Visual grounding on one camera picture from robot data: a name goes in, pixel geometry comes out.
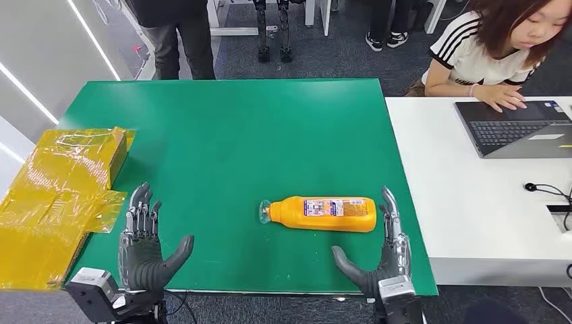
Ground white floor cable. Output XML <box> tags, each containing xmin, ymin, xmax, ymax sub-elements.
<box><xmin>536</xmin><ymin>286</ymin><xmax>572</xmax><ymax>324</ymax></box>

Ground person's legs with sneakers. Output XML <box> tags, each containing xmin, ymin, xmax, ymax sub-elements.
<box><xmin>364</xmin><ymin>0</ymin><xmax>410</xmax><ymax>53</ymax></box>

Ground orange plastic bottle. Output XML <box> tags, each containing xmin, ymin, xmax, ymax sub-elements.
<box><xmin>259</xmin><ymin>196</ymin><xmax>378</xmax><ymax>234</ymax></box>

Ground black cable with round puck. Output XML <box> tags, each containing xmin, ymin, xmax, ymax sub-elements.
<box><xmin>523</xmin><ymin>182</ymin><xmax>572</xmax><ymax>232</ymax></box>

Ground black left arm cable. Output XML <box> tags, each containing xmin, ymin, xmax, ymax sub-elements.
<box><xmin>164</xmin><ymin>290</ymin><xmax>198</xmax><ymax>324</ymax></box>

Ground seated person's hand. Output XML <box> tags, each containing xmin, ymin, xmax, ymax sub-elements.
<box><xmin>475</xmin><ymin>84</ymin><xmax>527</xmax><ymax>113</ymax></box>

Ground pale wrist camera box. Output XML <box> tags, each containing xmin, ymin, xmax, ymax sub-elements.
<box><xmin>376</xmin><ymin>275</ymin><xmax>424</xmax><ymax>324</ymax></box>
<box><xmin>65</xmin><ymin>267</ymin><xmax>122</xmax><ymax>324</ymax></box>

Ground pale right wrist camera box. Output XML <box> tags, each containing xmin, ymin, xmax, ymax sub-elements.
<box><xmin>376</xmin><ymin>275</ymin><xmax>424</xmax><ymax>324</ymax></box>

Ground white desk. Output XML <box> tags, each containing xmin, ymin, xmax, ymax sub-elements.
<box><xmin>384</xmin><ymin>96</ymin><xmax>572</xmax><ymax>288</ymax></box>

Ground dark grey laptop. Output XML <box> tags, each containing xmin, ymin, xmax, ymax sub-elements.
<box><xmin>454</xmin><ymin>100</ymin><xmax>572</xmax><ymax>159</ymax></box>

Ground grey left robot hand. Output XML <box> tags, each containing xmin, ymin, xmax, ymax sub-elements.
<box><xmin>117</xmin><ymin>182</ymin><xmax>196</xmax><ymax>294</ymax></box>

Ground black humanoid robot legs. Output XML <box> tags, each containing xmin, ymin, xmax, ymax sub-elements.
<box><xmin>252</xmin><ymin>0</ymin><xmax>295</xmax><ymax>64</ymax></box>

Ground yellow film wrapped cardboard box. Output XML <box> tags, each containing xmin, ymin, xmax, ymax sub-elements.
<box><xmin>0</xmin><ymin>127</ymin><xmax>136</xmax><ymax>292</ymax></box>

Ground standing person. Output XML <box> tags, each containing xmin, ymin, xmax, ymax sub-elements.
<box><xmin>130</xmin><ymin>0</ymin><xmax>217</xmax><ymax>82</ymax></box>

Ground seated person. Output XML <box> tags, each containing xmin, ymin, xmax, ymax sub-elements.
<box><xmin>404</xmin><ymin>0</ymin><xmax>572</xmax><ymax>113</ymax></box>

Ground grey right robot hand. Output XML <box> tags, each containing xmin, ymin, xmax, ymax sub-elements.
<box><xmin>331</xmin><ymin>186</ymin><xmax>412</xmax><ymax>298</ymax></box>

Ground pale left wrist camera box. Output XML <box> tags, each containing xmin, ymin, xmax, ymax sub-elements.
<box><xmin>65</xmin><ymin>267</ymin><xmax>122</xmax><ymax>324</ymax></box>

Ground white table frame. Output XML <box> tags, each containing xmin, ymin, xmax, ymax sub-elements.
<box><xmin>207</xmin><ymin>0</ymin><xmax>333</xmax><ymax>38</ymax></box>

